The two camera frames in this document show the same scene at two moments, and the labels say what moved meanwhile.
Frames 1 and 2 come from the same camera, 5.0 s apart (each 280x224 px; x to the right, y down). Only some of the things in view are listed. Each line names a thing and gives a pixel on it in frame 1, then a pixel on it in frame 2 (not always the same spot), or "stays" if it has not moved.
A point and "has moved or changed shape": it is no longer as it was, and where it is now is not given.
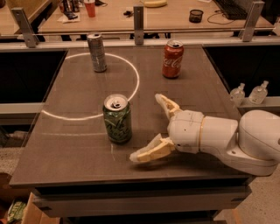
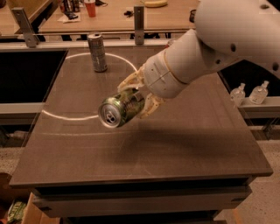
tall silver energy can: (98, 59) stays
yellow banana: (155, 3) stays
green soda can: (117, 112) has moved or changed shape
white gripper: (185, 130) → (158, 78)
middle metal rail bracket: (138, 24) stays
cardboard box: (32, 214) stays
